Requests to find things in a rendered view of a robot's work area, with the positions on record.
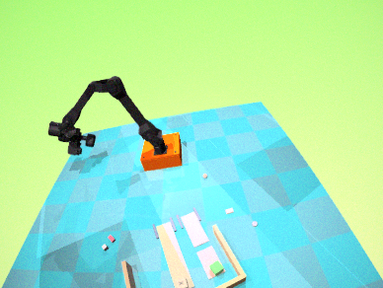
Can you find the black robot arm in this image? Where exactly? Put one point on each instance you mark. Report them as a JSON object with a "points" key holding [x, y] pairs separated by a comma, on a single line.
{"points": [[114, 86]]}

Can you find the cream strip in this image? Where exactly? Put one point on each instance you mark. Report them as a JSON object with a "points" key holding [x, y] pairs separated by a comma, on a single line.
{"points": [[166, 233]]}

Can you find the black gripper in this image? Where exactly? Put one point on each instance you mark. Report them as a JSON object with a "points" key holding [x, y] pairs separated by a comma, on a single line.
{"points": [[90, 139]]}

